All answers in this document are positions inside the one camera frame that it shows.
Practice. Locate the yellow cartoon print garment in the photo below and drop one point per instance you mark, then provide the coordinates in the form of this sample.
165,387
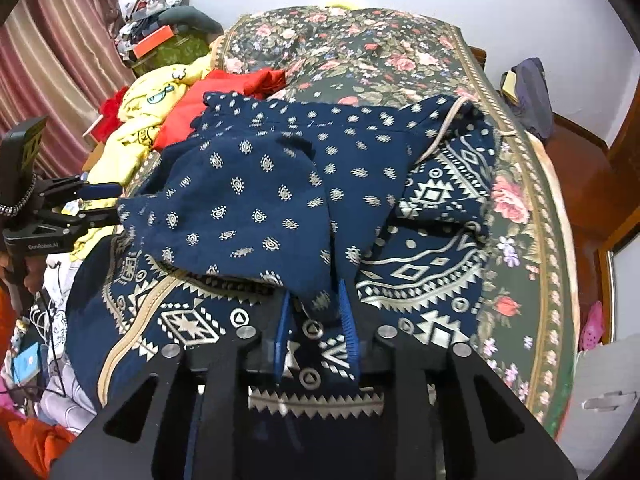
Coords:
145,105

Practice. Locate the red cloth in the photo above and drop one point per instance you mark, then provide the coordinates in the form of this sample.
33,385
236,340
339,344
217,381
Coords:
220,92

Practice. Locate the pale yellow box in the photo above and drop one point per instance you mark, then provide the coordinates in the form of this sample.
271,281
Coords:
509,84

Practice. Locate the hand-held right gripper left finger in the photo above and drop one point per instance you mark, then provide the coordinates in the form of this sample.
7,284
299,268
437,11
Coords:
281,327

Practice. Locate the white storage box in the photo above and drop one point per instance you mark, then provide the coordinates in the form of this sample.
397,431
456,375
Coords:
600,400

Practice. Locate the dark grey bag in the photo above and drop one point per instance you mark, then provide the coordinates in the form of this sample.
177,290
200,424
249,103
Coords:
195,16

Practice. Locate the yellow round object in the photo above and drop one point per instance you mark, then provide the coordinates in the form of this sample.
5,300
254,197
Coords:
340,5

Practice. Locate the green patterned box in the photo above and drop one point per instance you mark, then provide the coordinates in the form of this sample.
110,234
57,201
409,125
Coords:
175,52

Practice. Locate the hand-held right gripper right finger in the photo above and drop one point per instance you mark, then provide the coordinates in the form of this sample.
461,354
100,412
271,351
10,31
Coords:
350,327

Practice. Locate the pink shoe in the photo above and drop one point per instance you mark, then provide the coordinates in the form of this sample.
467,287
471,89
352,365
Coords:
594,325

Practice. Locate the striped brown curtain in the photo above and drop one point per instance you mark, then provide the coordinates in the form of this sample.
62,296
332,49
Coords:
55,55

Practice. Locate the floral bedspread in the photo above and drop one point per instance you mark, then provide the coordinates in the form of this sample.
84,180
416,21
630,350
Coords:
380,55

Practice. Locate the person's left hand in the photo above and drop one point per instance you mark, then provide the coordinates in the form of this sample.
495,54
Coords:
35,271

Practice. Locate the orange cloth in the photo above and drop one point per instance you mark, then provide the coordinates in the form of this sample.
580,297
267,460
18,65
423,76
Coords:
35,442

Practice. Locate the grey clothing on chair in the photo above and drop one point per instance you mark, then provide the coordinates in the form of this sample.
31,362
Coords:
535,95

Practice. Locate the small blue box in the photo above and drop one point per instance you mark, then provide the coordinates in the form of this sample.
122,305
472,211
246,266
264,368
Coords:
26,362

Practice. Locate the white printed cloth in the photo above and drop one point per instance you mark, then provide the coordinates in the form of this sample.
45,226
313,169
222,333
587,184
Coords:
67,350

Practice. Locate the orange box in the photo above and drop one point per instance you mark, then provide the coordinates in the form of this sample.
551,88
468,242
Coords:
152,40

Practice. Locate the red fluffy garment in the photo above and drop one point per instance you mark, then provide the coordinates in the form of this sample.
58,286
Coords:
114,110

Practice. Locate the navy patterned hooded garment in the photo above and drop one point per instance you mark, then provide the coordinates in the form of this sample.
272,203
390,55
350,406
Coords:
260,200

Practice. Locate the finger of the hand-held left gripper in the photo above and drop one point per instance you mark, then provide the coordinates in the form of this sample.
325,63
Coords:
92,219
97,191

